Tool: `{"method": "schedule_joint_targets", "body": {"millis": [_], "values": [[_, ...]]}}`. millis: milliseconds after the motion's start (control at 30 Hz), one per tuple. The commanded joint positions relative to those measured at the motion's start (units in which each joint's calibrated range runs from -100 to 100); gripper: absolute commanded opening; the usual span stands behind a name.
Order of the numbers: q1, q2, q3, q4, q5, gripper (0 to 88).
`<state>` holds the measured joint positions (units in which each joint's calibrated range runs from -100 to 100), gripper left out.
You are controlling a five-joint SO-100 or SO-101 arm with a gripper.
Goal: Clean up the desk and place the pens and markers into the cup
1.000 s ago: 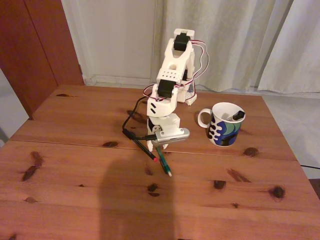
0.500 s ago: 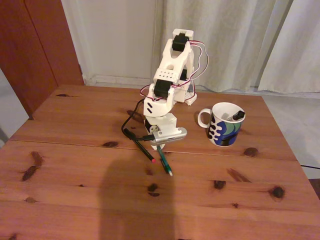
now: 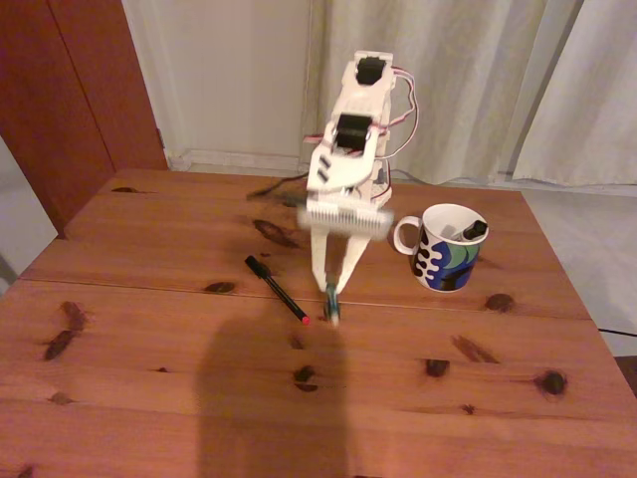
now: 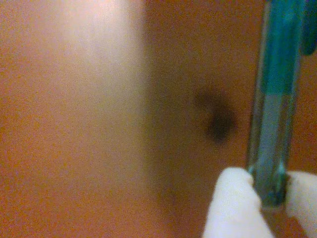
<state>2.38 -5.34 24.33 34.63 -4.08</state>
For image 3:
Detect green mechanical pencil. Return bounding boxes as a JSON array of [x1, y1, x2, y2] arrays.
[[322, 280, 342, 329]]

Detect black pen red end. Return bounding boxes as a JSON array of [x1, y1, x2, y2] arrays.
[[243, 255, 312, 327]]

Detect white marker black cap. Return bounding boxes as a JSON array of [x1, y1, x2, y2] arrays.
[[440, 217, 491, 244]]

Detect white mug blue green pattern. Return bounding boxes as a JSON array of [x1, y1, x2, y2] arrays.
[[392, 202, 490, 294]]

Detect wide white curtain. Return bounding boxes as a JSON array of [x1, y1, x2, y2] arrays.
[[301, 0, 581, 186]]

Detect narrow white curtain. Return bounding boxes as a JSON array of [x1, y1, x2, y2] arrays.
[[512, 0, 637, 189]]

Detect brown wooden door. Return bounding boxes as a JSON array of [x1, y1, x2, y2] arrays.
[[0, 0, 168, 235]]

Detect dark brown furniture piece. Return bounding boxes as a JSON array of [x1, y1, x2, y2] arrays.
[[613, 354, 637, 399]]

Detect grey camera box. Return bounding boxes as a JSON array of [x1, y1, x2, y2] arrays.
[[297, 205, 396, 240]]

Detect black camera cable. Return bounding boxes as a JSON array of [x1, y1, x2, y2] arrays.
[[245, 175, 311, 206]]

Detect red white servo wires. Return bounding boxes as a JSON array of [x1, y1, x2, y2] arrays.
[[304, 67, 420, 160]]

